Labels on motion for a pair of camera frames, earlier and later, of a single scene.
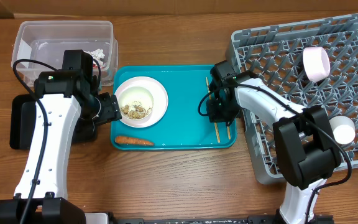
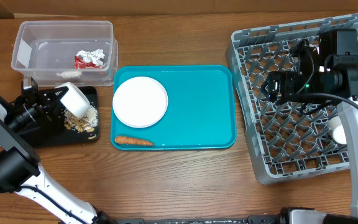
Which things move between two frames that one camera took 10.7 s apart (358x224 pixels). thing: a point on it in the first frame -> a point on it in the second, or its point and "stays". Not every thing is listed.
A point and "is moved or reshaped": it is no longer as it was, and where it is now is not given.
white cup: (344, 129) stays
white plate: (143, 101) stays
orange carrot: (122, 139) stays
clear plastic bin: (46, 42) stays
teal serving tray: (182, 127) stays
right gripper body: (220, 110) -> (291, 84)
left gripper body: (109, 109) -> (30, 114)
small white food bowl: (135, 102) is moved or reshaped
